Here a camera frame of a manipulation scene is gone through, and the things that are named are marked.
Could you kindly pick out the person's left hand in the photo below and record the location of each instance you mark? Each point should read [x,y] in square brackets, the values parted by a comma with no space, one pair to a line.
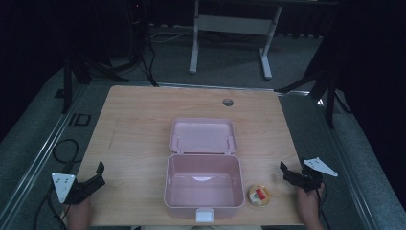
[78,211]

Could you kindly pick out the dark computer tower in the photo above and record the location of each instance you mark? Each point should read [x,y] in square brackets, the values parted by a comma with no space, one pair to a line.
[137,25]

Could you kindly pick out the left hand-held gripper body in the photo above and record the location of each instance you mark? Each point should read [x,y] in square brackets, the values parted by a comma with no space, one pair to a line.
[63,185]

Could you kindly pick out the pink plastic lidded box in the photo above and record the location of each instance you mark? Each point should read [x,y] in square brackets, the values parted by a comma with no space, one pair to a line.
[204,179]

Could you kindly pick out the round yellow tin red label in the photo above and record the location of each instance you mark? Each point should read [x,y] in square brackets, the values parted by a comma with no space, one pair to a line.
[259,195]

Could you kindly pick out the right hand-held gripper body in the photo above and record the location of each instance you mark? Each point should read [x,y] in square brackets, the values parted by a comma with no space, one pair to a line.
[311,179]

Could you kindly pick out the person's right hand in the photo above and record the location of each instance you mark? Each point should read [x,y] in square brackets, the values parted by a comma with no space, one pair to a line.
[308,202]

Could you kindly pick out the black metal stand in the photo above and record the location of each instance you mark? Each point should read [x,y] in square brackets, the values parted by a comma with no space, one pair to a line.
[67,86]
[330,92]

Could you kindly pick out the white desk frame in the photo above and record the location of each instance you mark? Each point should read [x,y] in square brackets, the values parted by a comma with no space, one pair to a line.
[230,25]

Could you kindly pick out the metal floor rail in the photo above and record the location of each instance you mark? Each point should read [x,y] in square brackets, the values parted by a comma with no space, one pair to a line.
[38,159]
[348,172]

